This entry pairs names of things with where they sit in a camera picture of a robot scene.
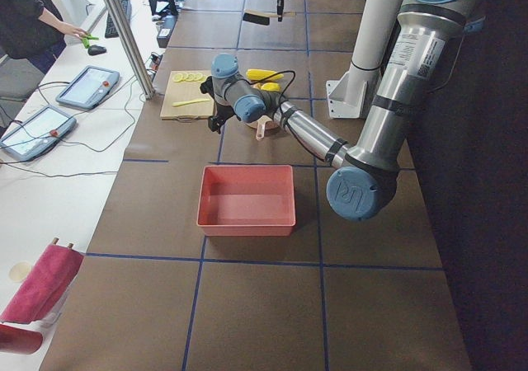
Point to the teach pendant tablet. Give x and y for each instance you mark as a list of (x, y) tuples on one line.
[(37, 135), (89, 88)]

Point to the beige plastic dustpan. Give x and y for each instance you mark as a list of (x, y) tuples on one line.
[(262, 125)]

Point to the white mounting post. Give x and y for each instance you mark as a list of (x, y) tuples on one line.
[(350, 96)]

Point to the yellow toy corn cob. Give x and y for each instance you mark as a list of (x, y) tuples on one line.
[(259, 75)]

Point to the black bristle hand brush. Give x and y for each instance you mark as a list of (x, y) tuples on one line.
[(264, 18)]

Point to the green toy object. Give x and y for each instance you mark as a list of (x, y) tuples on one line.
[(87, 39)]

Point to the aluminium frame post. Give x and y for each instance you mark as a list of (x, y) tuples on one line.
[(130, 47)]

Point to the pink plastic bin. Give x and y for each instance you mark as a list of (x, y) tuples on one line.
[(247, 201)]

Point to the red cup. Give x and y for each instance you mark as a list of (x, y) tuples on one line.
[(19, 341)]

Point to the yellow toy knife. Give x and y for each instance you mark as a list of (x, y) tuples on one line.
[(189, 102)]

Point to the pink towel on rack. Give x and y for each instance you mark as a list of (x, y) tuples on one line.
[(53, 272)]

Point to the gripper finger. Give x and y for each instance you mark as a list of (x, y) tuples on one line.
[(280, 10)]

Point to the yellow toy potato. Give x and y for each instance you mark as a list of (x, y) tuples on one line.
[(271, 87)]

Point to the paper cup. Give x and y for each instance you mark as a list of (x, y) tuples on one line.
[(19, 272)]

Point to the near teach pendant tablet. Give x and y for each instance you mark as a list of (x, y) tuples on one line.
[(37, 135)]

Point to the black computer mouse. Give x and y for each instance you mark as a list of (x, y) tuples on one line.
[(94, 50)]

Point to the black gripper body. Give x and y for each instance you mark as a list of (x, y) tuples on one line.
[(222, 111)]

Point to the far teach pendant tablet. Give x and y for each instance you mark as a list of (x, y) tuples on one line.
[(89, 88)]

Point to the black box with label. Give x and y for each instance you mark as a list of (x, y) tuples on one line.
[(166, 26)]

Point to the wooden cutting board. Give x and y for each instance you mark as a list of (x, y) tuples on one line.
[(184, 91)]

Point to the person in dark clothes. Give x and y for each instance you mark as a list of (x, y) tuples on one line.
[(34, 30)]

